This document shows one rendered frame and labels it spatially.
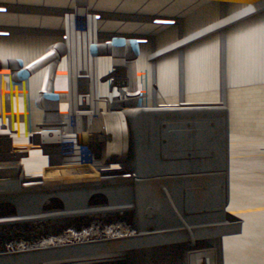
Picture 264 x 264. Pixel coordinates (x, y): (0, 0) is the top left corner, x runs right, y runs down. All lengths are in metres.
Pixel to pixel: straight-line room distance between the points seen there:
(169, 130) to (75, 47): 1.21
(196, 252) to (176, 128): 0.71
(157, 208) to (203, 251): 0.37
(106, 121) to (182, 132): 0.43
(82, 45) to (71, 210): 1.42
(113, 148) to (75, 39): 1.20
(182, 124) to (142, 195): 0.46
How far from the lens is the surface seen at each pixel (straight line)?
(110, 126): 1.74
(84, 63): 2.63
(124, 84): 1.76
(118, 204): 1.80
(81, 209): 1.77
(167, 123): 1.77
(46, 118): 2.42
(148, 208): 1.80
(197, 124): 1.85
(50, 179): 1.69
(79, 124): 2.51
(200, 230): 1.86
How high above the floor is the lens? 1.23
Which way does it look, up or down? 3 degrees down
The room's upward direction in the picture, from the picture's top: 1 degrees counter-clockwise
